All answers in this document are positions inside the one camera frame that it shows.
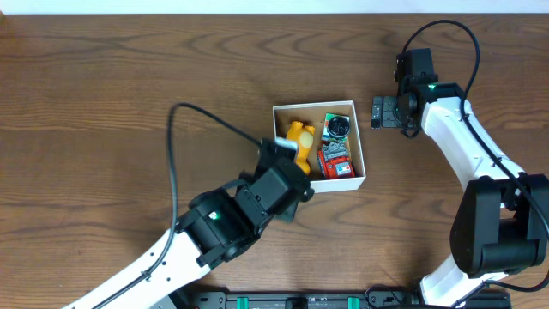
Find black round lid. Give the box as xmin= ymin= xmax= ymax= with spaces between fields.
xmin=327 ymin=116 xmax=351 ymax=139

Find white cardboard box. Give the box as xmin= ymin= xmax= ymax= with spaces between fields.
xmin=272 ymin=100 xmax=366 ymax=193

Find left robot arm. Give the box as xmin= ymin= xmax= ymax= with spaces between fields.
xmin=71 ymin=137 xmax=314 ymax=309

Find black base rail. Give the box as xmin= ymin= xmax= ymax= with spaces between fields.
xmin=171 ymin=286 xmax=514 ymax=309

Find orange rubber animal toy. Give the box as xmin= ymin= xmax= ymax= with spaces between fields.
xmin=286 ymin=121 xmax=316 ymax=175

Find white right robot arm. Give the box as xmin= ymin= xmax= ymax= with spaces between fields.
xmin=273 ymin=48 xmax=548 ymax=308

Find colourful puzzle cube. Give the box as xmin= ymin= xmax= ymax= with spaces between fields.
xmin=322 ymin=113 xmax=347 ymax=142

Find red toy truck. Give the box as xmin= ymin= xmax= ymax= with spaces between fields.
xmin=317 ymin=142 xmax=355 ymax=179

